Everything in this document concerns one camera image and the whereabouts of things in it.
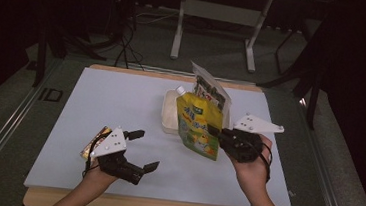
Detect black wrist strap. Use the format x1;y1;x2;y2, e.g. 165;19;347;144
81;130;106;180
253;141;275;184

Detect yellow spout pouch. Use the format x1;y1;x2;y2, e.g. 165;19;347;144
169;84;226;162

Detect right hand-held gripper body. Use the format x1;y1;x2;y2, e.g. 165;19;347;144
217;110;286;167

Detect person's left hand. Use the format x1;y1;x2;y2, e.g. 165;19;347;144
82;162;120;194

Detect white plastic container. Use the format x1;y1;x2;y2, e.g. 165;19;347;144
158;88;235;140

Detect clear seaweed snack packet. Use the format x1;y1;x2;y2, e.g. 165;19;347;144
185;61;236;129

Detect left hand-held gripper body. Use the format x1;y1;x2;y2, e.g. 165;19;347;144
87;123;150;187

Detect black metal stand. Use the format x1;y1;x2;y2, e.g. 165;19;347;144
31;3;113;94

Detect metal floor rail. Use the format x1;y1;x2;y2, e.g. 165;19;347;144
0;54;57;200
289;97;362;206

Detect person's right hand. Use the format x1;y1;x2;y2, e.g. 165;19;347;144
227;130;275;195

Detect white metal desk frame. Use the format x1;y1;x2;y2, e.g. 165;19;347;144
168;0;274;74

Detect black tripod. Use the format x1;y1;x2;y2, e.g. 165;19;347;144
252;9;334;131

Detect white table mat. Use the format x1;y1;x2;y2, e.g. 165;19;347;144
23;62;304;206

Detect black floor cables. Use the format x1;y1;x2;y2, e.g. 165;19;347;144
113;10;151;72

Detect white cable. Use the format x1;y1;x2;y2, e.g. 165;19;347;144
133;2;181;29

